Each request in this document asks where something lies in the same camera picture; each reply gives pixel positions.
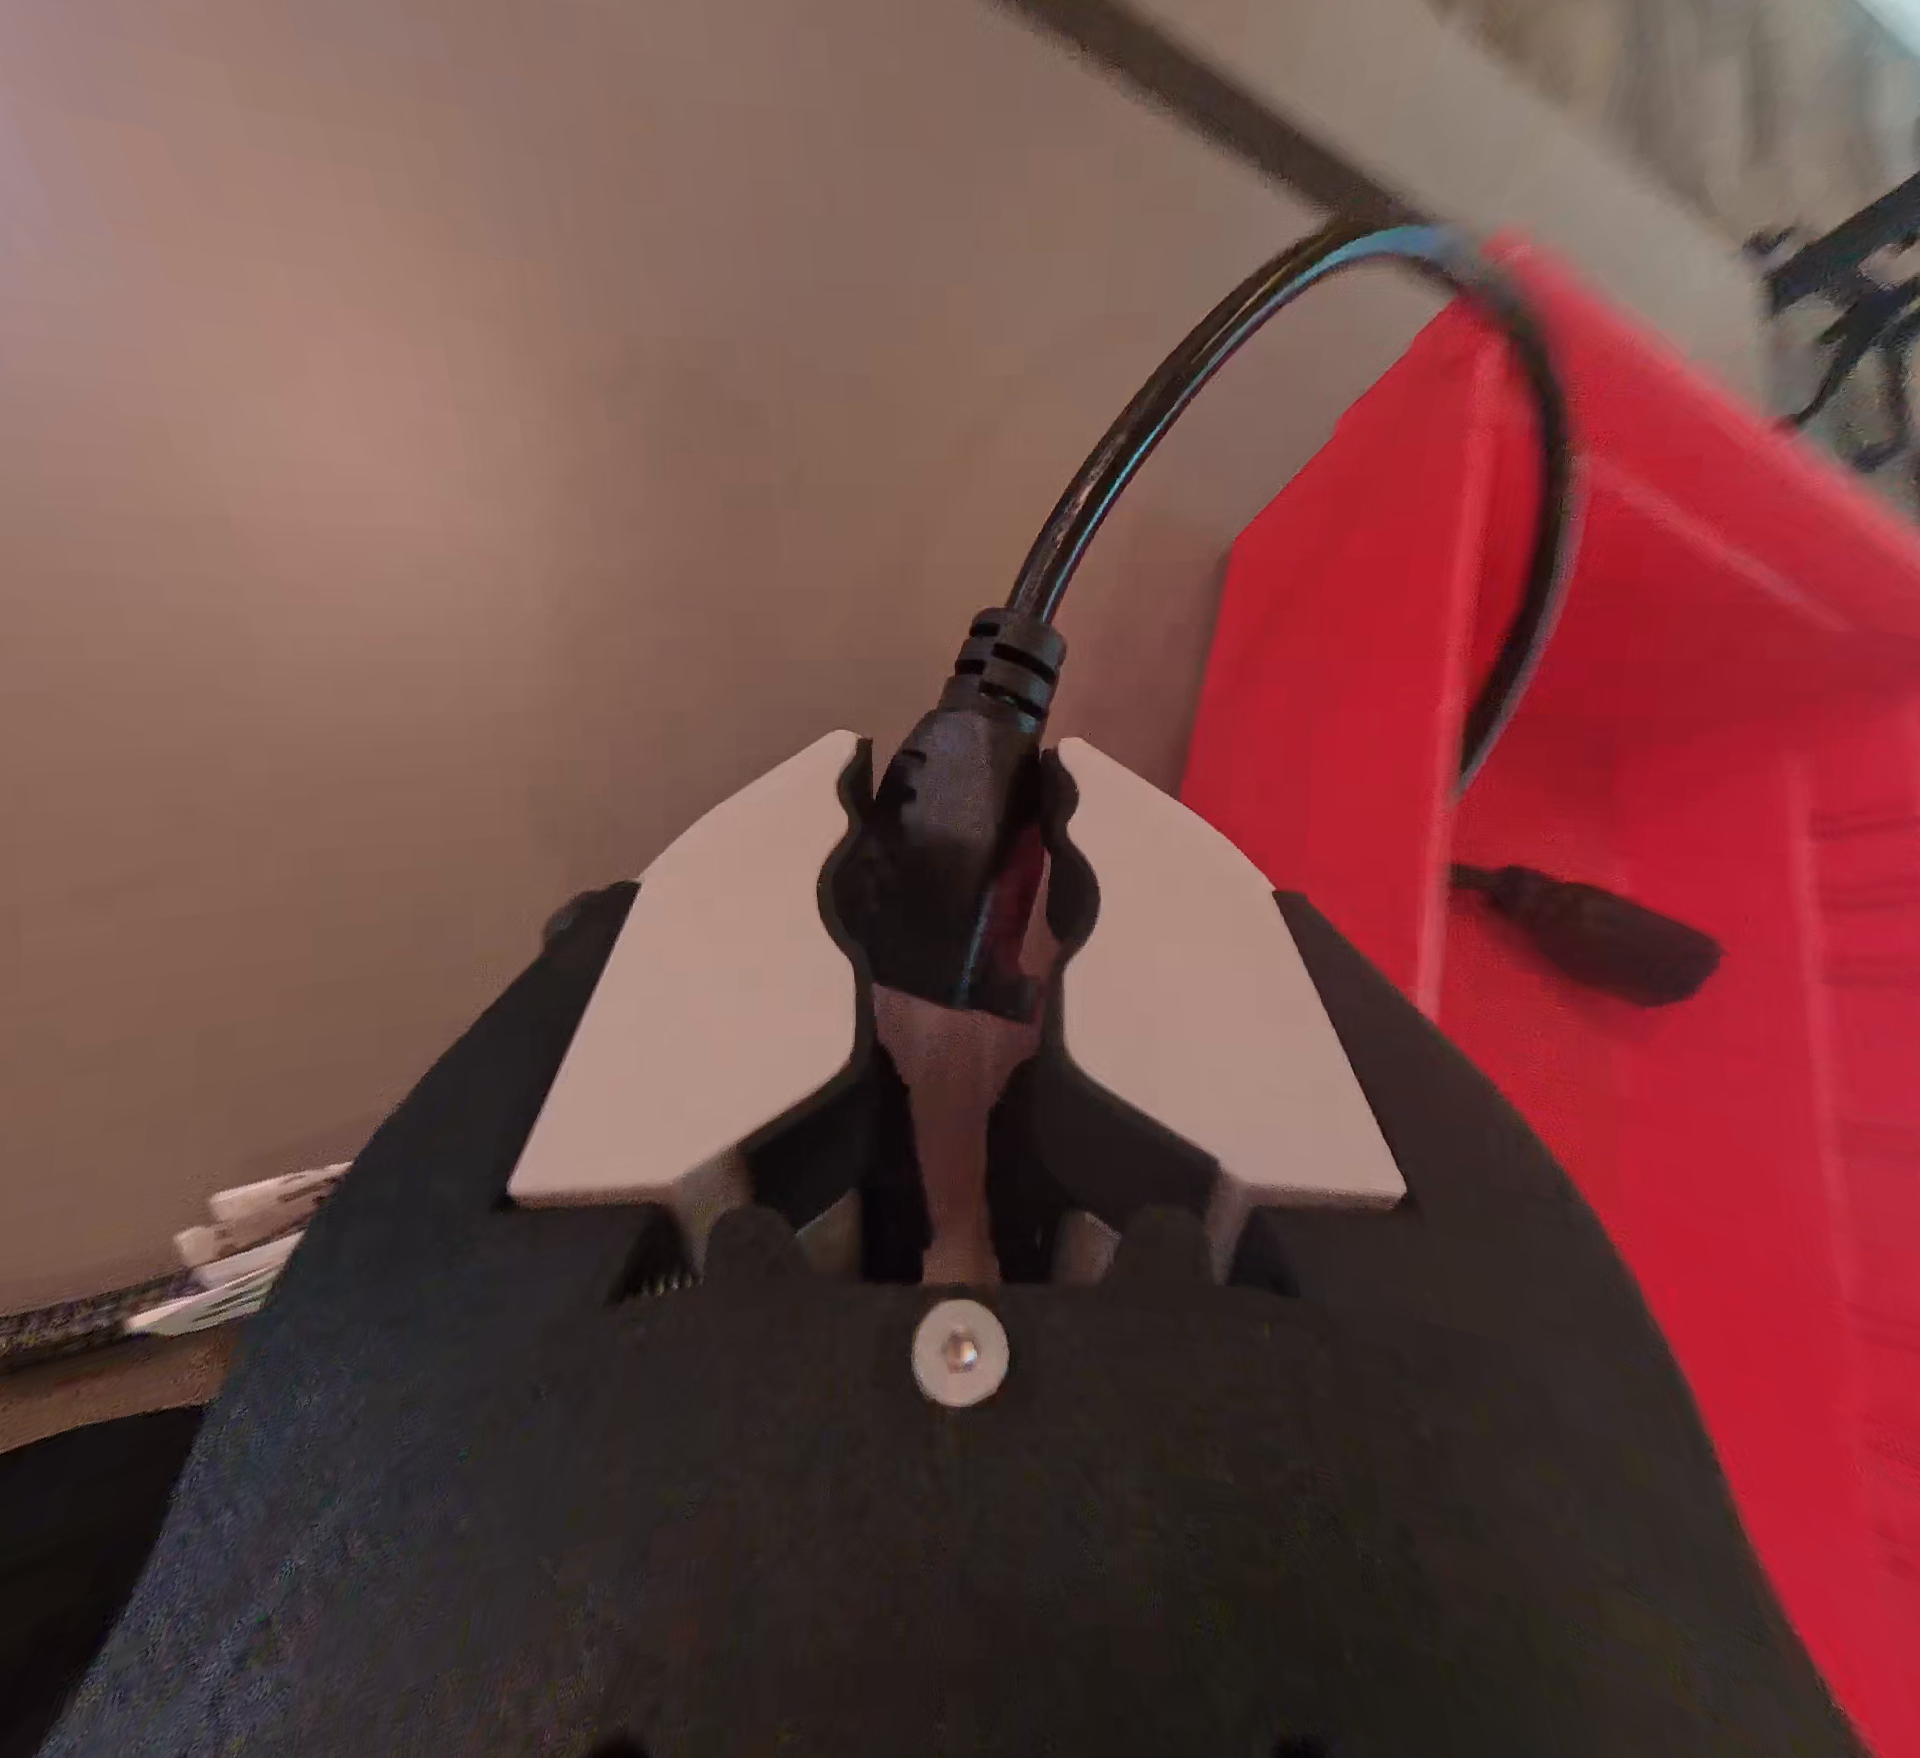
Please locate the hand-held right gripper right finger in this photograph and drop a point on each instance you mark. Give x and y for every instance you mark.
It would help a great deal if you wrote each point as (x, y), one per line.
(1203, 1005)

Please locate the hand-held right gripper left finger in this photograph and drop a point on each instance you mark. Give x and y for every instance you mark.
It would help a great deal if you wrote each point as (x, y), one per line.
(703, 1005)

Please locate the red plastic bin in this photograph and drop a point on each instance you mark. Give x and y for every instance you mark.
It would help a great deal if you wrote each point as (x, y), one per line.
(1649, 1190)

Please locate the black chair base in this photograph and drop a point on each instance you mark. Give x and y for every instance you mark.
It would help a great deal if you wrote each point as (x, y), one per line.
(1844, 284)

